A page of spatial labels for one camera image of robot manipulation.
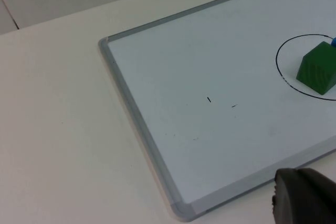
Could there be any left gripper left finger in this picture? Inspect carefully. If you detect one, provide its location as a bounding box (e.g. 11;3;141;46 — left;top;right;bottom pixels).
271;167;313;224

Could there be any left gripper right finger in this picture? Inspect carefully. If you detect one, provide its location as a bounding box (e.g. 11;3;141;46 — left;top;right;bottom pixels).
296;167;336;224

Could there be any green cube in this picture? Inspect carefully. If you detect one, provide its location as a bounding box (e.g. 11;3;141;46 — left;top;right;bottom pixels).
296;41;336;95

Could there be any grey-framed whiteboard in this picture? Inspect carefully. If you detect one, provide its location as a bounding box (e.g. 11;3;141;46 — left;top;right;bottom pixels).
98;0;336;222

